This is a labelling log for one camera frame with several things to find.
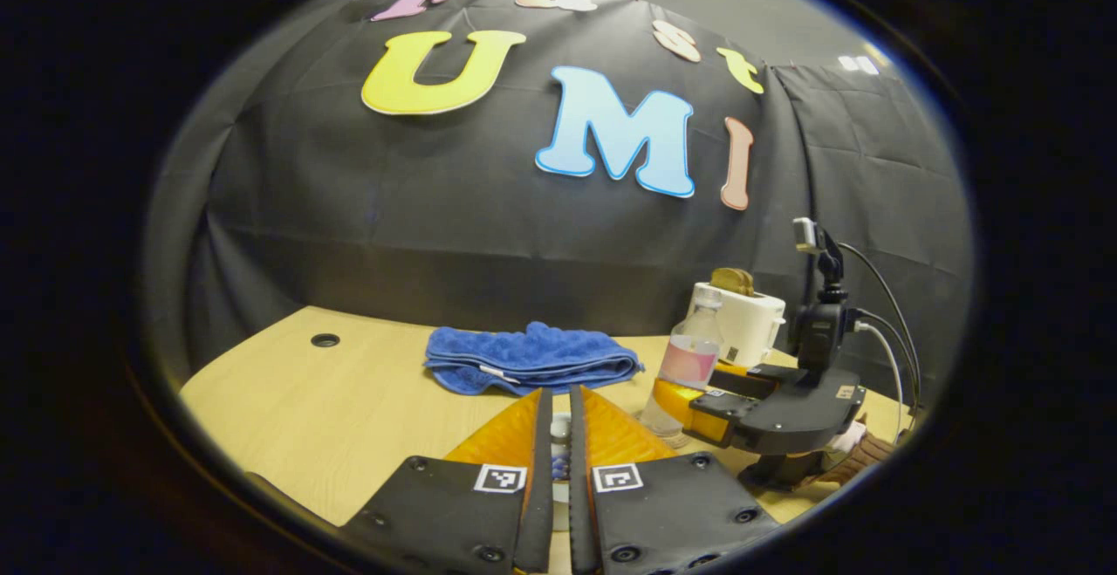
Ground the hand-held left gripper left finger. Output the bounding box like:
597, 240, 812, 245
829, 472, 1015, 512
340, 387, 555, 575

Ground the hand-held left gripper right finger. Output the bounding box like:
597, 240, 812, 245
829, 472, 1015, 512
569, 386, 780, 575

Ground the clear plastic water bottle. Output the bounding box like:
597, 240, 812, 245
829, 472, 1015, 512
640, 289, 725, 449

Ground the white toaster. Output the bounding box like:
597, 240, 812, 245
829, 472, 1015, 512
687, 281, 786, 368

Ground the brown bread slice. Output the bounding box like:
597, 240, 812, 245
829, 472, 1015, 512
709, 268, 756, 297

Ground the folded blue towel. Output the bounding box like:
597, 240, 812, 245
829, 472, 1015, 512
424, 322, 645, 397

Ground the black backdrop cloth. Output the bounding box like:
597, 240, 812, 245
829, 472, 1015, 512
144, 0, 974, 384

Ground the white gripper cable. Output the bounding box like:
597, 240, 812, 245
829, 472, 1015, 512
855, 320, 906, 419

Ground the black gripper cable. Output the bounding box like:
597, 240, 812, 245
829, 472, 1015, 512
838, 242, 923, 410

